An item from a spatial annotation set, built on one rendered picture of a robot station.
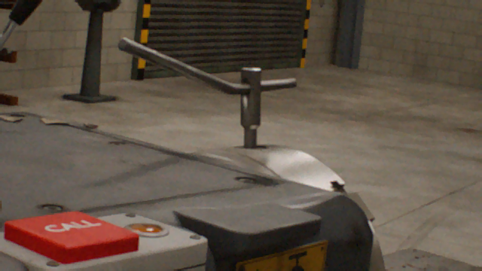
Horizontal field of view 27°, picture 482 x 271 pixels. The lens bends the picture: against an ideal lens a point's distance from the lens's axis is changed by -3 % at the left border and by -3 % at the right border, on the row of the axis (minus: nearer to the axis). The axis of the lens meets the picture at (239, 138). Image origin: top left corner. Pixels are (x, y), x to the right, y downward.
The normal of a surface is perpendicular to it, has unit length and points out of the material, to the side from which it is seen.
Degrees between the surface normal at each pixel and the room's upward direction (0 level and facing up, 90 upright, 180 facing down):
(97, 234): 0
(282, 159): 13
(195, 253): 90
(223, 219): 0
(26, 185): 0
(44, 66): 90
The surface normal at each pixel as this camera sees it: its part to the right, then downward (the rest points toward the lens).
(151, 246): 0.10, -0.98
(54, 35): 0.85, 0.17
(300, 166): 0.35, -0.86
